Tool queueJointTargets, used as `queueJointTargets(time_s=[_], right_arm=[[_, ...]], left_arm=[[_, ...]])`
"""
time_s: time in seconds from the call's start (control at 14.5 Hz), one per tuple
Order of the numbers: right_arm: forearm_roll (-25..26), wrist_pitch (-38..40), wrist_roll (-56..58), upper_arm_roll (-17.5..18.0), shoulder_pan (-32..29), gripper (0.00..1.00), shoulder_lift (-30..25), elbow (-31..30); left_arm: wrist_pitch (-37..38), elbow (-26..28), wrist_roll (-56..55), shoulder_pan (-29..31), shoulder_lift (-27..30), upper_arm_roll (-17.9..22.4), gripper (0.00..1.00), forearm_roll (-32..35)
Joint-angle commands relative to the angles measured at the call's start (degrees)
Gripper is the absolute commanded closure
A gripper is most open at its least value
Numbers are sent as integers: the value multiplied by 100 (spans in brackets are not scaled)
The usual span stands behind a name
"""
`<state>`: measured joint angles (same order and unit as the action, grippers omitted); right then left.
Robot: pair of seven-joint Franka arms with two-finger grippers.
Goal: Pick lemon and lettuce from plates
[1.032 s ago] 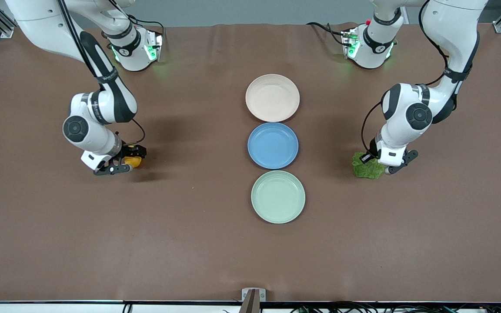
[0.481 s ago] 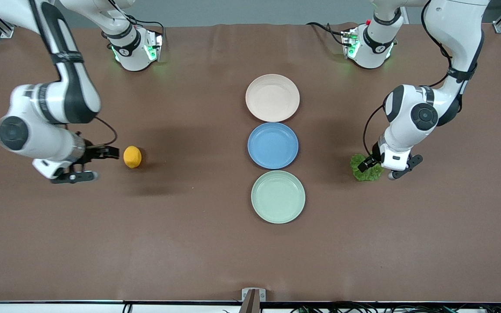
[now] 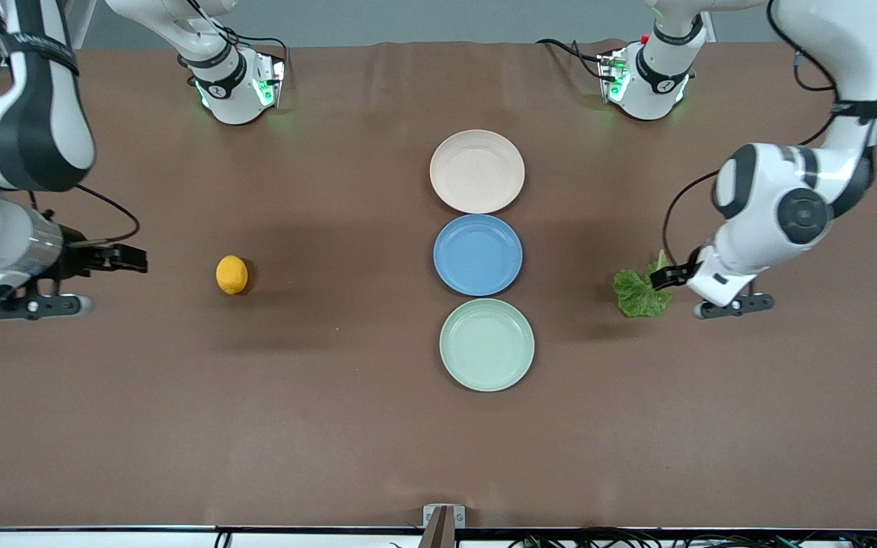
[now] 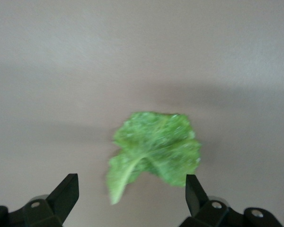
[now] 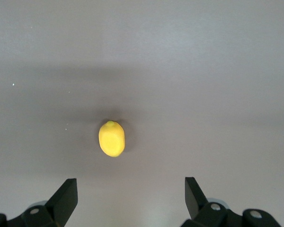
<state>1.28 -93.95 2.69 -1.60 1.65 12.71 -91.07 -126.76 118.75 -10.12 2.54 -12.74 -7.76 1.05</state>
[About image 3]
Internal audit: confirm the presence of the green lettuce leaf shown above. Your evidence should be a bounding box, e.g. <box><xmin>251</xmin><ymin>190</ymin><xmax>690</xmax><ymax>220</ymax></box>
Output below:
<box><xmin>612</xmin><ymin>250</ymin><xmax>675</xmax><ymax>319</ymax></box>

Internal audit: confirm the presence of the brown table cloth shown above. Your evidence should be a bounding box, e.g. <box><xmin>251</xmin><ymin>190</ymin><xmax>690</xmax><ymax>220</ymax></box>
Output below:
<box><xmin>0</xmin><ymin>40</ymin><xmax>877</xmax><ymax>530</ymax></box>

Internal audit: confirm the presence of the black arm base cable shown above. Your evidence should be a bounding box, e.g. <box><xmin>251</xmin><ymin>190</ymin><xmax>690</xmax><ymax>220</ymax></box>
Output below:
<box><xmin>536</xmin><ymin>38</ymin><xmax>608</xmax><ymax>81</ymax></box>

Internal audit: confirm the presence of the pale green round plate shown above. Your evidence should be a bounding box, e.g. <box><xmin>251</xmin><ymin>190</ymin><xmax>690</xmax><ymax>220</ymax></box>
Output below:
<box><xmin>439</xmin><ymin>298</ymin><xmax>535</xmax><ymax>393</ymax></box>

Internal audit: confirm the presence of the cream round plate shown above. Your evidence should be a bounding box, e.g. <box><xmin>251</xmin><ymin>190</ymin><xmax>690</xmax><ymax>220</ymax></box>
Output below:
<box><xmin>429</xmin><ymin>129</ymin><xmax>526</xmax><ymax>215</ymax></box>

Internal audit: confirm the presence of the blue round plate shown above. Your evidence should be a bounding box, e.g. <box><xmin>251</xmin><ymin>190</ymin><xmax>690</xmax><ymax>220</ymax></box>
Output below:
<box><xmin>433</xmin><ymin>214</ymin><xmax>524</xmax><ymax>297</ymax></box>

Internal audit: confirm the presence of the yellow lemon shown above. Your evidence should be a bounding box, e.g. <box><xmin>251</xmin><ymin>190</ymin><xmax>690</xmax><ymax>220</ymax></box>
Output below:
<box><xmin>215</xmin><ymin>255</ymin><xmax>249</xmax><ymax>295</ymax></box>

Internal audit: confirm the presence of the metal table edge bracket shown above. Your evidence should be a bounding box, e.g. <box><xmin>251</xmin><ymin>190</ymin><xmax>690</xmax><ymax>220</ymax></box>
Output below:
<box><xmin>423</xmin><ymin>504</ymin><xmax>466</xmax><ymax>548</ymax></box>

